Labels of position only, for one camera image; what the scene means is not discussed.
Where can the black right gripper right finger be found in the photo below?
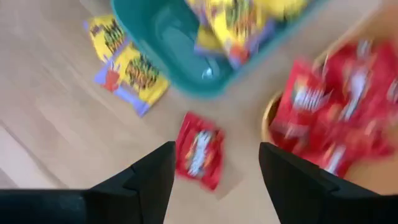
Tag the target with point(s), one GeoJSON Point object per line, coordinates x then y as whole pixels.
{"type": "Point", "coordinates": [295, 193]}

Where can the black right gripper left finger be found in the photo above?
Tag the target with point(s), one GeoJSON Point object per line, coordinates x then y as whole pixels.
{"type": "Point", "coordinates": [146, 193]}

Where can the red Skittles candy bag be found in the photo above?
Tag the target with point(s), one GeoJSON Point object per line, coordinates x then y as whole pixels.
{"type": "Point", "coordinates": [301, 96]}
{"type": "Point", "coordinates": [200, 152]}
{"type": "Point", "coordinates": [360, 77]}
{"type": "Point", "coordinates": [342, 152]}

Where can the orange plastic bin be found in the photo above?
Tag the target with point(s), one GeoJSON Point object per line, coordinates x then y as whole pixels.
{"type": "Point", "coordinates": [370, 177]}

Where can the yellow Sour Patch candy bag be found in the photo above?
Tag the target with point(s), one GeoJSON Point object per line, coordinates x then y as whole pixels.
{"type": "Point", "coordinates": [236, 31]}
{"type": "Point", "coordinates": [140, 74]}
{"type": "Point", "coordinates": [105, 37]}
{"type": "Point", "coordinates": [286, 7]}

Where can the teal plastic bin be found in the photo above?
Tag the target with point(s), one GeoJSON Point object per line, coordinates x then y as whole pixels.
{"type": "Point", "coordinates": [168, 34]}

